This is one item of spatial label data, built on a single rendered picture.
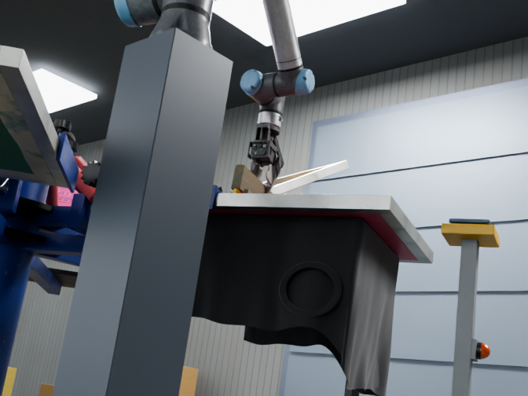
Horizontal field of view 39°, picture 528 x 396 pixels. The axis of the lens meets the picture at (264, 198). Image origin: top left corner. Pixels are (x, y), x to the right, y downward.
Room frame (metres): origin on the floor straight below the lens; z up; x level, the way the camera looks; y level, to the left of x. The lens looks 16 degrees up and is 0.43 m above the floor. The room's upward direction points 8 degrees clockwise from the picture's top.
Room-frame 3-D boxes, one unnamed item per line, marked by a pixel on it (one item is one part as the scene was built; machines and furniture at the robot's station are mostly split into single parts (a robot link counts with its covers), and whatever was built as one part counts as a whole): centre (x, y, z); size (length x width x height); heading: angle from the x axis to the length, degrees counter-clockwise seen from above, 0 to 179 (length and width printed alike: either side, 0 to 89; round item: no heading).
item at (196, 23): (1.58, 0.24, 1.25); 0.15 x 0.15 x 0.10
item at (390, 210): (2.19, -0.07, 0.97); 0.79 x 0.58 x 0.04; 65
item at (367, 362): (2.07, -0.34, 0.74); 0.45 x 0.03 x 0.43; 155
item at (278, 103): (2.20, 0.02, 1.39); 0.09 x 0.08 x 0.11; 149
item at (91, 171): (2.05, 0.48, 1.02); 0.07 x 0.06 x 0.07; 65
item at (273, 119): (2.21, 0.01, 1.31); 0.08 x 0.08 x 0.05
